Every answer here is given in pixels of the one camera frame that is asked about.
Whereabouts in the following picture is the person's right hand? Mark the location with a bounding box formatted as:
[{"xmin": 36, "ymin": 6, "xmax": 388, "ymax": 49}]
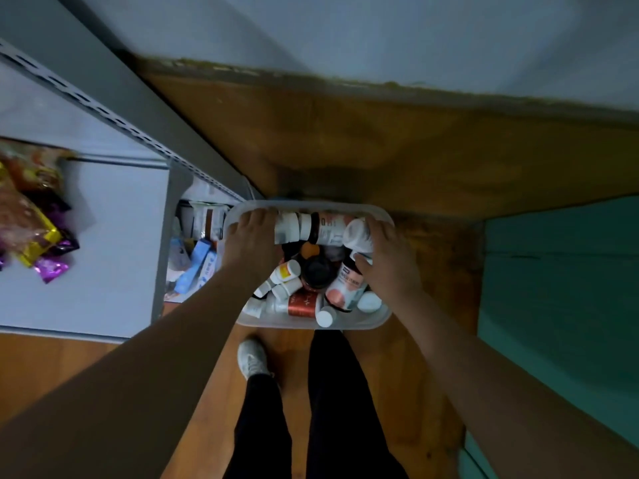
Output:
[{"xmin": 353, "ymin": 217, "xmax": 423, "ymax": 308}]

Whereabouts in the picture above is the person's left hand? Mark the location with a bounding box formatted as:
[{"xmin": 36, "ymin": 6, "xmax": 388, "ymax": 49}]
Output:
[{"xmin": 222, "ymin": 208, "xmax": 284, "ymax": 281}]

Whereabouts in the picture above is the translucent plastic bin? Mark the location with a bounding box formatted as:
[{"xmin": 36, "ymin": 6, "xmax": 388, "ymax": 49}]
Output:
[{"xmin": 222, "ymin": 200, "xmax": 395, "ymax": 331}]

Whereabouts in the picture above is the person's left forearm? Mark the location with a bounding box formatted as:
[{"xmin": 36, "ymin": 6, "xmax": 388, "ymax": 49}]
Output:
[{"xmin": 0, "ymin": 266, "xmax": 280, "ymax": 479}]

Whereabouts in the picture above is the person's right forearm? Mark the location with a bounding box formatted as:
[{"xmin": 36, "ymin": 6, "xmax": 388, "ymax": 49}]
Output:
[{"xmin": 384, "ymin": 289, "xmax": 639, "ymax": 479}]

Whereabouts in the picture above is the pile of medicine bottles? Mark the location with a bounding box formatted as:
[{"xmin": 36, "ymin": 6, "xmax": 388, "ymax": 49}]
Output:
[{"xmin": 242, "ymin": 210, "xmax": 384, "ymax": 329}]

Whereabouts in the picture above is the white box with brown label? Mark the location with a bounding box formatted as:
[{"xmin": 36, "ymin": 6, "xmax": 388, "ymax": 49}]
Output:
[{"xmin": 192, "ymin": 203, "xmax": 230, "ymax": 241}]

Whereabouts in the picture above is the white and blue box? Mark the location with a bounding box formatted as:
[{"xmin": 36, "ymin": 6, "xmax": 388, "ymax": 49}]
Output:
[{"xmin": 199, "ymin": 250, "xmax": 219, "ymax": 291}]

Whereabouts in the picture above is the light blue box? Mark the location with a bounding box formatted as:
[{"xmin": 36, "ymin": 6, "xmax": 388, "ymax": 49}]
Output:
[{"xmin": 174, "ymin": 239, "xmax": 213, "ymax": 295}]

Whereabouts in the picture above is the white plastic packet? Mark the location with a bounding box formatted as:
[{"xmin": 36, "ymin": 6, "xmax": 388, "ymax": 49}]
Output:
[{"xmin": 166, "ymin": 236, "xmax": 193, "ymax": 283}]

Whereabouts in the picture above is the white shoe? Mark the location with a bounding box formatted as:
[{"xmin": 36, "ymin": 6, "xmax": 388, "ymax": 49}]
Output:
[{"xmin": 237, "ymin": 337, "xmax": 274, "ymax": 381}]

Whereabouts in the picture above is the person's right leg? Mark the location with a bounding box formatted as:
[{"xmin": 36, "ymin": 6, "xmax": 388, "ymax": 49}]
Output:
[{"xmin": 305, "ymin": 329, "xmax": 410, "ymax": 479}]

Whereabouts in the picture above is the person's leg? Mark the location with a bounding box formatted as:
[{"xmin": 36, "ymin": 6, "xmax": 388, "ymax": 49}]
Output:
[
  {"xmin": 223, "ymin": 373, "xmax": 293, "ymax": 479},
  {"xmin": 305, "ymin": 329, "xmax": 410, "ymax": 479}
]

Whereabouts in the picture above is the grey metal shelf rack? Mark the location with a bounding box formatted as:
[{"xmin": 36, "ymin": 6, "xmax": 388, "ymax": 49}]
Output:
[{"xmin": 0, "ymin": 0, "xmax": 256, "ymax": 345}]

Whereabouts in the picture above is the dark purple snack packet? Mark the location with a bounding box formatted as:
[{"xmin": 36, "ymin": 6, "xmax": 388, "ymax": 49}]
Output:
[{"xmin": 49, "ymin": 228, "xmax": 81, "ymax": 256}]

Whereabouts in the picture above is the person's left leg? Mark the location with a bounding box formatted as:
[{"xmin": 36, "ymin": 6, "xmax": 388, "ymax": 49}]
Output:
[{"xmin": 223, "ymin": 373, "xmax": 293, "ymax": 479}]

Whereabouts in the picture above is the purple foil snack packet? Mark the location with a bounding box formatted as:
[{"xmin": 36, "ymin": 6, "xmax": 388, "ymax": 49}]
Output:
[{"xmin": 33, "ymin": 256, "xmax": 71, "ymax": 284}]

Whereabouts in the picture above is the gold snack packet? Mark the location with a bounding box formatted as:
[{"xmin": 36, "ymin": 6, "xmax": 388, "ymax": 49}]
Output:
[{"xmin": 19, "ymin": 227, "xmax": 64, "ymax": 268}]

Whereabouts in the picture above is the orange snack packet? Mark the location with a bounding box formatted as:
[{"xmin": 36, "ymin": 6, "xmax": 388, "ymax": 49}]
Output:
[{"xmin": 0, "ymin": 138, "xmax": 77, "ymax": 196}]

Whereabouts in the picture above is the clear brown snack packet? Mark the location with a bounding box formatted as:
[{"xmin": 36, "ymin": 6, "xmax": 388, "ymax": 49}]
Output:
[{"xmin": 0, "ymin": 187, "xmax": 53, "ymax": 257}]

